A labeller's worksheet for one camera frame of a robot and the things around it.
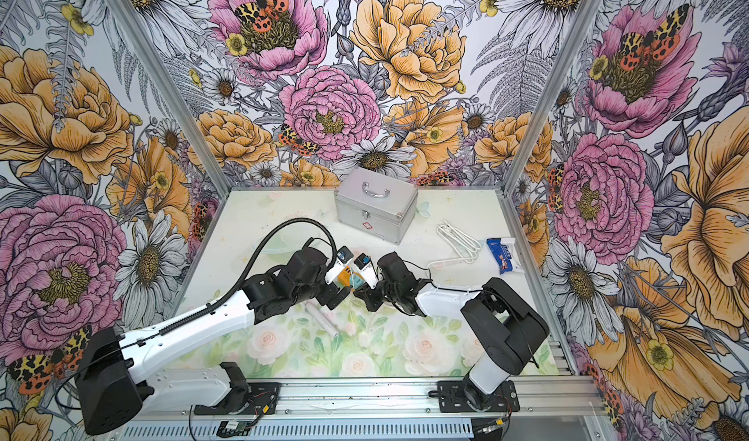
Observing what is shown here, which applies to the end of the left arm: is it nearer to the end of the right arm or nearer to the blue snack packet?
the end of the right arm

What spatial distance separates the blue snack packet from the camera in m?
0.98

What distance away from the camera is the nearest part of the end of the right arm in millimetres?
677

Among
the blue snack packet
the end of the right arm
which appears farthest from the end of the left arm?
the blue snack packet

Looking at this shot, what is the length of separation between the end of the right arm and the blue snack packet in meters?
0.40
